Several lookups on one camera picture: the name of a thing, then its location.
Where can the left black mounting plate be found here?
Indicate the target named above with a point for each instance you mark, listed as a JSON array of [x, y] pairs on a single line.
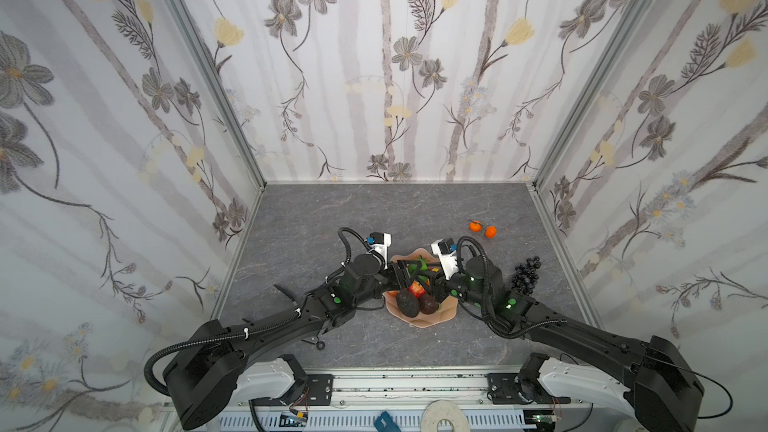
[[314, 390]]

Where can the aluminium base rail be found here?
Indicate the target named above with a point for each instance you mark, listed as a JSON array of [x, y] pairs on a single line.
[[361, 395]]

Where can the white tape roll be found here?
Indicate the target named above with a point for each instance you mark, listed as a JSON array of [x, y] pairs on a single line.
[[444, 411]]

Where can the dark brown round fruit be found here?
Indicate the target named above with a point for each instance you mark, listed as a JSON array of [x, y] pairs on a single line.
[[428, 304]]

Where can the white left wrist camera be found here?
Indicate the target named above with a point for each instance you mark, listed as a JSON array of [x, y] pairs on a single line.
[[380, 243]]

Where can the black mounting plate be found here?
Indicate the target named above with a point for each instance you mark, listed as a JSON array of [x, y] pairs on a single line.
[[519, 389], [314, 390]]

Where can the pink scalloped fruit bowl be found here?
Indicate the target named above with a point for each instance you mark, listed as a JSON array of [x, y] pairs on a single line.
[[447, 310]]

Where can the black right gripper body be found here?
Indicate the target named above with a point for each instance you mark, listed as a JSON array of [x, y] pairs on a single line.
[[448, 283]]

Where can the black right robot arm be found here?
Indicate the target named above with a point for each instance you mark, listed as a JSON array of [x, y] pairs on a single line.
[[647, 380]]

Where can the dark fake grape bunch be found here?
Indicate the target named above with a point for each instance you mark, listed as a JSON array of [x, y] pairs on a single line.
[[526, 276]]

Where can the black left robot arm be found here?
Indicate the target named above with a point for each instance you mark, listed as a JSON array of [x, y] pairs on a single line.
[[200, 375]]

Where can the blue tool handle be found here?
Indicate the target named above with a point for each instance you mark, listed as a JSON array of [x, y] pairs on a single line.
[[386, 423]]

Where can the red yellow fake peach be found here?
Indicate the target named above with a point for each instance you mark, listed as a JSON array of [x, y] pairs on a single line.
[[416, 289]]

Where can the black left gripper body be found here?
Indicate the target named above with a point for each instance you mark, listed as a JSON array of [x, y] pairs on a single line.
[[393, 274]]

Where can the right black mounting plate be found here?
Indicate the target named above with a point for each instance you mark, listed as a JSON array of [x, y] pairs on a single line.
[[519, 389]]

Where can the dark fake avocado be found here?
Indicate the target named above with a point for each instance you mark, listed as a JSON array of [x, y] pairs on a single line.
[[408, 304]]

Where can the small orange tangerine with stem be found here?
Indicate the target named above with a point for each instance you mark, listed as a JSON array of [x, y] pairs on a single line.
[[475, 226]]

